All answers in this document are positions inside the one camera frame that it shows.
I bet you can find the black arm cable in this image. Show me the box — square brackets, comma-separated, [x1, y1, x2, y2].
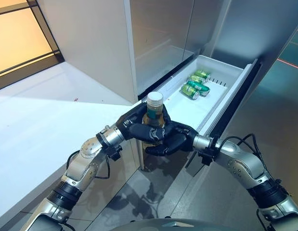
[66, 150, 111, 180]
[217, 133, 269, 175]

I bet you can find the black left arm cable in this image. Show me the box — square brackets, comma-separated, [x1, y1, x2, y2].
[66, 150, 111, 180]

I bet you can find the tea bottle with white cap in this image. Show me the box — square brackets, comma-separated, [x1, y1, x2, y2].
[141, 91, 167, 149]

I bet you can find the teal green drink can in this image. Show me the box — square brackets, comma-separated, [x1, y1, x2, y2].
[186, 80, 210, 97]

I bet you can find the dark framed window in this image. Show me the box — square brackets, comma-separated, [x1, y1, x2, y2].
[0, 0, 65, 92]

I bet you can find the white counter cabinet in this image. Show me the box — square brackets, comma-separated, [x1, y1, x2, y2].
[0, 60, 140, 229]

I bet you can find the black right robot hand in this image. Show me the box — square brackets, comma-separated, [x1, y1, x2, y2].
[145, 103, 199, 157]

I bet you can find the white fridge drawer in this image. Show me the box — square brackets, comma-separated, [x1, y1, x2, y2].
[138, 54, 262, 178]

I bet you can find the white tall side panel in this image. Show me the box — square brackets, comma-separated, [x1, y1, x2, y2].
[37, 0, 138, 107]

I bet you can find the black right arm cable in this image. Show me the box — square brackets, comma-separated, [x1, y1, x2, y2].
[217, 133, 269, 175]

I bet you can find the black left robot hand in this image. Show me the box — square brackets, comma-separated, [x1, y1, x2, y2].
[116, 102, 167, 145]

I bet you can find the stainless steel fridge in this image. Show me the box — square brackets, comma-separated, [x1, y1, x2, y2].
[123, 0, 298, 171]

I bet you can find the light green drink can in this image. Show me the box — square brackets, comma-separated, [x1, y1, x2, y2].
[194, 69, 211, 80]
[186, 75, 207, 85]
[180, 84, 200, 100]

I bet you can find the grey robot torso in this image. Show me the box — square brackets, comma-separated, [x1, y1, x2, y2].
[110, 218, 221, 231]

